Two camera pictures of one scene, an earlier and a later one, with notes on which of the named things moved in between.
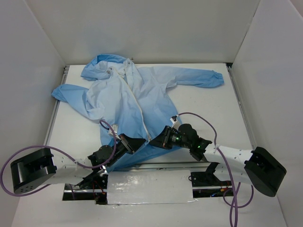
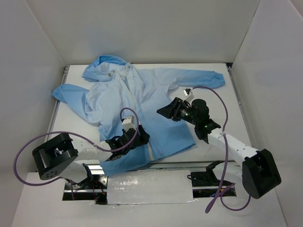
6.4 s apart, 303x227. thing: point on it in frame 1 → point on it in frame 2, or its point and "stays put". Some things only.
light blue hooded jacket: [126, 99] stays put
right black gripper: [164, 136] → [176, 109]
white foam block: [149, 187] stays put
